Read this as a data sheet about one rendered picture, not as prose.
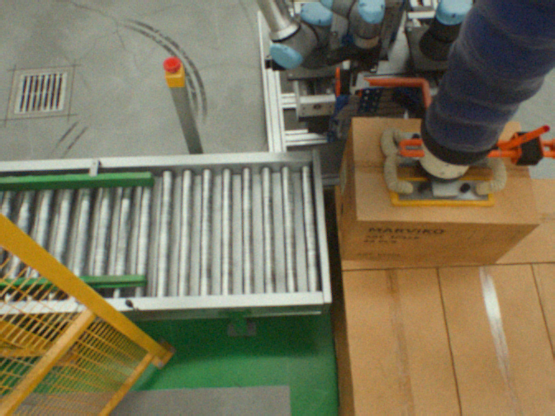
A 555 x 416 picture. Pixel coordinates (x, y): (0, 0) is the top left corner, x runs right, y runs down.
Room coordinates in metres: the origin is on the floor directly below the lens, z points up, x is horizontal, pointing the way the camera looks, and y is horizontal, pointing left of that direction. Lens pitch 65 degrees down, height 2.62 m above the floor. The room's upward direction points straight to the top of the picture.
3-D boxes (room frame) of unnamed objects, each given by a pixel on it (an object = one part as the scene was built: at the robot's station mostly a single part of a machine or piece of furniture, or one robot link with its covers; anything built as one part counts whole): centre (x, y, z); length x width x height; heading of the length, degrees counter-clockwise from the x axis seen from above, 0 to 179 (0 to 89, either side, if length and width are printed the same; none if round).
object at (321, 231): (0.85, -0.19, 0.58); 0.70 x 0.03 x 0.06; 2
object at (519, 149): (0.85, -0.79, 1.20); 0.10 x 0.08 x 0.06; 0
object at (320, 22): (1.37, -0.14, 1.20); 0.13 x 0.12 x 0.14; 143
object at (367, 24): (1.11, -0.26, 1.50); 0.09 x 0.08 x 0.11; 53
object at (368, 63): (1.11, -0.27, 1.34); 0.09 x 0.08 x 0.12; 90
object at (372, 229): (0.84, -0.56, 0.88); 0.60 x 0.40 x 0.40; 89
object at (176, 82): (1.33, 0.41, 0.50); 0.07 x 0.07 x 1.00; 2
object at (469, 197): (0.75, -0.54, 1.10); 0.34 x 0.10 x 0.05; 90
